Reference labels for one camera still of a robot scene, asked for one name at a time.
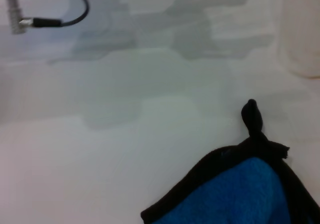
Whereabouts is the blue rag with black trim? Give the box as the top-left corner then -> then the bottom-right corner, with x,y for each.
140,98 -> 320,224

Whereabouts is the white paper cup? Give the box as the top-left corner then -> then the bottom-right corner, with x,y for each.
279,0 -> 320,79

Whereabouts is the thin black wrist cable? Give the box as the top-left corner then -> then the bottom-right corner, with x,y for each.
18,0 -> 90,29

